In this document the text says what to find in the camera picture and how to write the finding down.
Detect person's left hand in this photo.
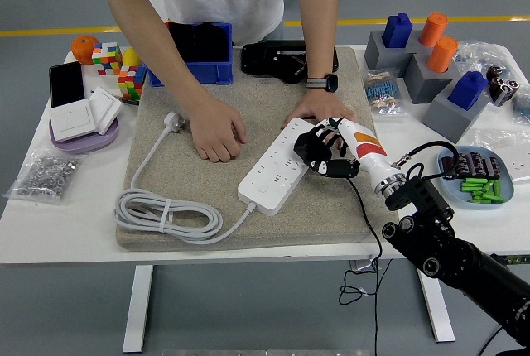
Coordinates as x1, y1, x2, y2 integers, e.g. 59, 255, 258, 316
281, 89, 358, 130

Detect person's right hand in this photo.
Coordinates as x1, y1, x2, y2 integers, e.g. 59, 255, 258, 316
188, 94, 249, 164

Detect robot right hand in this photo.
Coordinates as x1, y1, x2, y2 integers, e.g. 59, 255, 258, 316
308, 117, 398, 190

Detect grey power cord with plug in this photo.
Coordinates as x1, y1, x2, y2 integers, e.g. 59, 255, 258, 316
113, 110, 258, 246

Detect white power strip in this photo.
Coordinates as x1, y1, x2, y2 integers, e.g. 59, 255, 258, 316
237, 117, 316, 217

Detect black wrist watch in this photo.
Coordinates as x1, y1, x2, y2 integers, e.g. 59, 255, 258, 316
306, 73, 339, 93

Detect grey-brown mat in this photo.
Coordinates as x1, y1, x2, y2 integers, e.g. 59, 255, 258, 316
115, 45, 402, 253

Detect blue plastic bin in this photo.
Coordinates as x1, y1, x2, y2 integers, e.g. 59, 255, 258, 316
145, 22, 234, 87

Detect clear bag of resistors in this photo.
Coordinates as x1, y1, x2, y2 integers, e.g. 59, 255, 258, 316
362, 66, 410, 118

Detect grey peg block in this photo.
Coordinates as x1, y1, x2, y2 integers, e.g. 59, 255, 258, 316
403, 52, 460, 105
421, 86, 492, 145
364, 29, 427, 72

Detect black plastic device housing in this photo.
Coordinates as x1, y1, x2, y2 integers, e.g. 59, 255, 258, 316
240, 40, 340, 85

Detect black fabric bundle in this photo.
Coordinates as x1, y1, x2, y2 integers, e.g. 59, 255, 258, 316
168, 21, 231, 63

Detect colourful puzzle cube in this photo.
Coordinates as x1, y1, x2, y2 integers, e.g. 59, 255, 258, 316
117, 65, 147, 101
91, 41, 124, 76

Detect blue square peg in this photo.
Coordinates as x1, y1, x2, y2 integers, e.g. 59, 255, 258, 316
446, 70, 489, 112
381, 12, 414, 50

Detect yellow lemon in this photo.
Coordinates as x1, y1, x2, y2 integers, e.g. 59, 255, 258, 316
122, 46, 142, 68

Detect pile of green batteries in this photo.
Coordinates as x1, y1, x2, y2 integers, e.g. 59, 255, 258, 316
459, 176, 507, 204

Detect row of dark capacitors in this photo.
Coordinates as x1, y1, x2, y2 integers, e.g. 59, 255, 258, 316
440, 152, 502, 182

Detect orange cylinder peg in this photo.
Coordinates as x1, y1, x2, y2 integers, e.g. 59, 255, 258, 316
426, 36, 460, 75
419, 12, 450, 48

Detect purple tray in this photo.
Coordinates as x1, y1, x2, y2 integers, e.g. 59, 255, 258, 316
48, 118, 121, 155

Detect light blue plate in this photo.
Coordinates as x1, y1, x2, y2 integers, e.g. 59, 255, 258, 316
437, 145, 516, 212

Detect clear bag of blue parts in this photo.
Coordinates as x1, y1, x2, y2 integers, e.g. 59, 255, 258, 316
511, 82, 530, 125
453, 39, 517, 79

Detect bundle of black capacitors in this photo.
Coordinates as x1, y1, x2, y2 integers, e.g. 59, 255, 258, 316
485, 65, 521, 108

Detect orange fruit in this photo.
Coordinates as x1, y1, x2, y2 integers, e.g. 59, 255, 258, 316
70, 35, 100, 66

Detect black smartphone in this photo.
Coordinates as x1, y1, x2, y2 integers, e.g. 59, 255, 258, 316
48, 60, 87, 109

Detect clear bag of metal nuts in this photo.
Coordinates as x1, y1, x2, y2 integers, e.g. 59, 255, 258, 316
2, 147, 86, 206

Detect white table leg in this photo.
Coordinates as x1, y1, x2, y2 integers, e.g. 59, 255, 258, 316
122, 264, 155, 354
415, 268, 456, 344

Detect small white wall switch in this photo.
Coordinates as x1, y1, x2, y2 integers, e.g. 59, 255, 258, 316
88, 85, 123, 136

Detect large white wall switch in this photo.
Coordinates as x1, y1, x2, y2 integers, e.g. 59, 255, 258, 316
49, 98, 97, 143

